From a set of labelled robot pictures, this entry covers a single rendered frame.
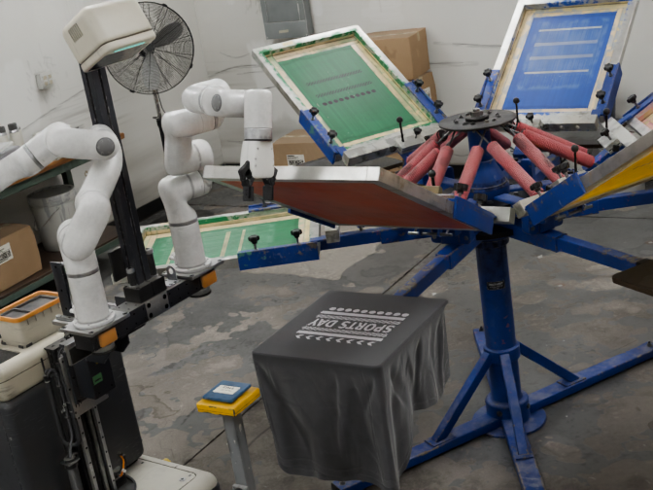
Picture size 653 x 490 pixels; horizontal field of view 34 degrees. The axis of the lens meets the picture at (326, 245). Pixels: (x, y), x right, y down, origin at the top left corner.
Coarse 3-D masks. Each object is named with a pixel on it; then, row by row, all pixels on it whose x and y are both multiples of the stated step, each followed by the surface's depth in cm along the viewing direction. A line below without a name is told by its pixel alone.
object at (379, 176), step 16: (208, 176) 311; (224, 176) 308; (288, 176) 297; (304, 176) 294; (320, 176) 291; (336, 176) 289; (352, 176) 286; (368, 176) 284; (384, 176) 284; (400, 192) 296; (416, 192) 301; (432, 192) 310; (432, 208) 316; (448, 208) 320; (336, 224) 375; (464, 224) 339
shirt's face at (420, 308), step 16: (320, 304) 351; (336, 304) 349; (352, 304) 347; (368, 304) 345; (384, 304) 343; (400, 304) 341; (416, 304) 339; (432, 304) 337; (304, 320) 341; (416, 320) 328; (272, 336) 332; (288, 336) 330; (400, 336) 318; (272, 352) 321; (288, 352) 320; (304, 352) 318; (320, 352) 316; (336, 352) 314; (352, 352) 313; (368, 352) 311; (384, 352) 309
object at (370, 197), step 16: (336, 192) 309; (352, 192) 306; (368, 192) 303; (384, 192) 300; (368, 208) 331; (384, 208) 327; (400, 208) 324; (416, 208) 320; (400, 224) 356; (416, 224) 352; (432, 224) 348; (448, 224) 343
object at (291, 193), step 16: (256, 192) 327; (288, 192) 320; (304, 192) 316; (320, 192) 313; (304, 208) 347; (320, 208) 343; (336, 208) 339; (352, 208) 335; (352, 224) 370; (368, 224) 365; (384, 224) 361
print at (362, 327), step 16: (320, 320) 339; (336, 320) 337; (352, 320) 335; (368, 320) 333; (384, 320) 331; (400, 320) 329; (304, 336) 328; (320, 336) 327; (336, 336) 325; (352, 336) 323; (368, 336) 321; (384, 336) 320
